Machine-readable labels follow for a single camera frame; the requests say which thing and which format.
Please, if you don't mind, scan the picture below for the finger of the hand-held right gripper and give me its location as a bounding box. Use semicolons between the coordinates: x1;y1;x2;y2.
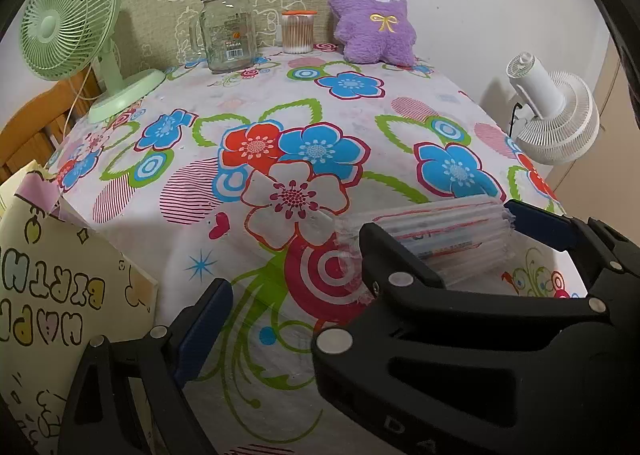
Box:
502;199;640;326
310;222;611;401

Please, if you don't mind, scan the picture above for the yellow cartoon printed box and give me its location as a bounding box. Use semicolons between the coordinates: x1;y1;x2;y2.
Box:
0;160;162;455

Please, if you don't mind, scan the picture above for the glass jar mug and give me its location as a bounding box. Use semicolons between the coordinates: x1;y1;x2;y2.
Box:
189;0;258;74

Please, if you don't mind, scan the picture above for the stack of clear packets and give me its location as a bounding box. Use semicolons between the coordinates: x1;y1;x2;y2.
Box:
334;195;517;288

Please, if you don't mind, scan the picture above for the wooden bed headboard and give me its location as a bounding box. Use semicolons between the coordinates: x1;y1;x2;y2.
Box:
0;68;98;186

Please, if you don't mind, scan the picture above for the cotton swab container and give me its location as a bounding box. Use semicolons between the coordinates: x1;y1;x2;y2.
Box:
281;10;318;54

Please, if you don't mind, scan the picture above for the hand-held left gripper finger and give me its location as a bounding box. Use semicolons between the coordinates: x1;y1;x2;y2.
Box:
57;277;234;455

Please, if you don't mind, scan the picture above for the green desk fan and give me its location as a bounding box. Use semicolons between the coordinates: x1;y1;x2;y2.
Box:
20;0;167;124

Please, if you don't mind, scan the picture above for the purple plush rabbit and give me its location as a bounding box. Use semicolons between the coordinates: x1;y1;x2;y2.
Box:
322;0;418;67

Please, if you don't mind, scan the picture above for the white fan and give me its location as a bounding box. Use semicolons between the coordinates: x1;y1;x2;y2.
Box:
505;51;601;166

